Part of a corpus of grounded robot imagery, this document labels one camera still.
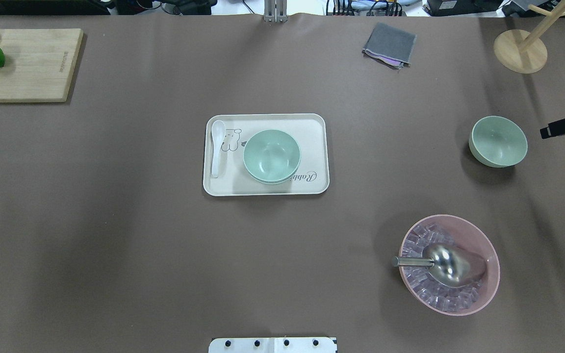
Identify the wooden mug tree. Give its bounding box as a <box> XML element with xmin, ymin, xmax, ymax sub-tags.
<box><xmin>493</xmin><ymin>0</ymin><xmax>565</xmax><ymax>74</ymax></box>

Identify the bamboo cutting board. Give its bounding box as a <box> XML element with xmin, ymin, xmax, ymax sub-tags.
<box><xmin>0</xmin><ymin>28</ymin><xmax>83</xmax><ymax>103</ymax></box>

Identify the aluminium frame post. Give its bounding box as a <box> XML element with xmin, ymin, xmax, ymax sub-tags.
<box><xmin>264</xmin><ymin>0</ymin><xmax>288</xmax><ymax>23</ymax></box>

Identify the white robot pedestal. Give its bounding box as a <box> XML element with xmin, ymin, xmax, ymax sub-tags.
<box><xmin>208</xmin><ymin>336</ymin><xmax>338</xmax><ymax>353</ymax></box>

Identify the green bowl on tray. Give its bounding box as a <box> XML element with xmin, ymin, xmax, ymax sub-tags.
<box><xmin>245</xmin><ymin>167</ymin><xmax>298</xmax><ymax>185</ymax></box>

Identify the grey folded cloth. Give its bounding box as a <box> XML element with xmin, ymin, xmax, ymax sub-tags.
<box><xmin>362</xmin><ymin>23</ymin><xmax>417</xmax><ymax>70</ymax></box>

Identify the white ceramic spoon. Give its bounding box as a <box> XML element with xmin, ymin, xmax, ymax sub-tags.
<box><xmin>211</xmin><ymin>119</ymin><xmax>226</xmax><ymax>178</ymax></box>

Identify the metal ice scoop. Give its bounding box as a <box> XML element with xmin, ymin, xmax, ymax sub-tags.
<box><xmin>391</xmin><ymin>243</ymin><xmax>487</xmax><ymax>288</ymax></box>

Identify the beige serving tray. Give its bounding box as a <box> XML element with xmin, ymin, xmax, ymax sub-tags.
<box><xmin>203</xmin><ymin>113</ymin><xmax>330</xmax><ymax>197</ymax></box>

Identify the pink bowl with ice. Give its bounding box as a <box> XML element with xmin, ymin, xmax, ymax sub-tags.
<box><xmin>397</xmin><ymin>214</ymin><xmax>501</xmax><ymax>316</ymax></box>

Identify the green bowl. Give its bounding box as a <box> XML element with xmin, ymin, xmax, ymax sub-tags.
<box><xmin>243</xmin><ymin>129</ymin><xmax>301</xmax><ymax>169</ymax></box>
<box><xmin>468</xmin><ymin>116</ymin><xmax>528</xmax><ymax>168</ymax></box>
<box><xmin>245</xmin><ymin>167</ymin><xmax>298</xmax><ymax>185</ymax></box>

